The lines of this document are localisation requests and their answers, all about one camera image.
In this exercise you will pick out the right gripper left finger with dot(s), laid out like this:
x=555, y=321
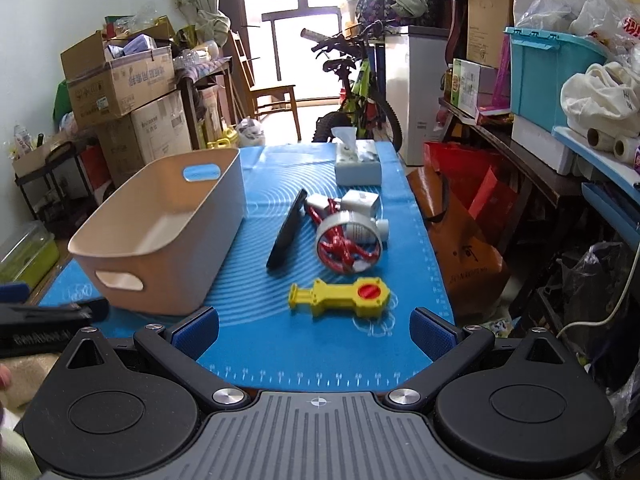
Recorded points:
x=176, y=349

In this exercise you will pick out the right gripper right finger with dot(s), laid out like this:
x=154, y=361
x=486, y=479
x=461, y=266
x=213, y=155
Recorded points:
x=452, y=350

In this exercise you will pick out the yellow tape dispenser red wheel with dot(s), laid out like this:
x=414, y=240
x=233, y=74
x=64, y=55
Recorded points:
x=365, y=297

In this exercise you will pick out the beige plastic storage bin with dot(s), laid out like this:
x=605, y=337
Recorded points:
x=156, y=245

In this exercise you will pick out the red plastic figure toy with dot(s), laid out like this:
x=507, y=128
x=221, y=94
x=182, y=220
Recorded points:
x=340, y=247

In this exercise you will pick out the black remote control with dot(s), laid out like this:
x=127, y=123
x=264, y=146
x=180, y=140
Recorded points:
x=287, y=233

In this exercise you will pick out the white masking tape roll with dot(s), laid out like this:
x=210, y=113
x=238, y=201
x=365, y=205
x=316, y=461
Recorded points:
x=348, y=241

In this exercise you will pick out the white cube charger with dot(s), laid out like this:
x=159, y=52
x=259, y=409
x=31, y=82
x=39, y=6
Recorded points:
x=366, y=203

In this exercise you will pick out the green lidded food container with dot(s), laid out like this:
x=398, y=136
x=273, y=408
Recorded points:
x=28, y=255

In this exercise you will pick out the brown paper bag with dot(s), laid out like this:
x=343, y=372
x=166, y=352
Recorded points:
x=473, y=271

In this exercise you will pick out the black metal shelf rack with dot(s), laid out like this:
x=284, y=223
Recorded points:
x=60, y=213

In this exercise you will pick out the blue silicone table mat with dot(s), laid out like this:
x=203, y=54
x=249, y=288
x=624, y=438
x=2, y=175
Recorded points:
x=262, y=342

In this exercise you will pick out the red shopping bag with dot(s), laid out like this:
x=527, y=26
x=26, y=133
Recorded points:
x=481, y=179

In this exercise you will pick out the white tissue box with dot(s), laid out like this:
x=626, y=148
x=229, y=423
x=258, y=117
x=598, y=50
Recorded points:
x=356, y=161

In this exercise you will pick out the lower stacked cardboard box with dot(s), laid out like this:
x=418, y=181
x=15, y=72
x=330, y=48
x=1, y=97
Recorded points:
x=150, y=132

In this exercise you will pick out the yellow oil jug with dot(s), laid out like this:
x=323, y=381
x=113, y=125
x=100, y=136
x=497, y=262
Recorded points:
x=229, y=138

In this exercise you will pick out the wooden chair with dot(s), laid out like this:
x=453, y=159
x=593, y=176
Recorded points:
x=262, y=99

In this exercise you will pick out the green black bicycle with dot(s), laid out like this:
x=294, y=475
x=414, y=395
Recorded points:
x=363, y=105

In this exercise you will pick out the top open cardboard box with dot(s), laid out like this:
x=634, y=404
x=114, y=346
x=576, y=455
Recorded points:
x=107, y=80

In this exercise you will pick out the green white carton box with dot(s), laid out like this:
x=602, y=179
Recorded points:
x=472, y=86

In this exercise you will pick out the white chest freezer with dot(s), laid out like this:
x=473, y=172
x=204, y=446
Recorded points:
x=414, y=65

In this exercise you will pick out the teal plastic storage crate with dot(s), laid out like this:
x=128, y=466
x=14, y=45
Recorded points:
x=541, y=62

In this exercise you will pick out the tall leaning cardboard box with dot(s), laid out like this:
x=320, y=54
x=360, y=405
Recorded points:
x=487, y=20

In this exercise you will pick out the white plastic bag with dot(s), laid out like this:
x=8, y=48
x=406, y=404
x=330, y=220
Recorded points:
x=615, y=23

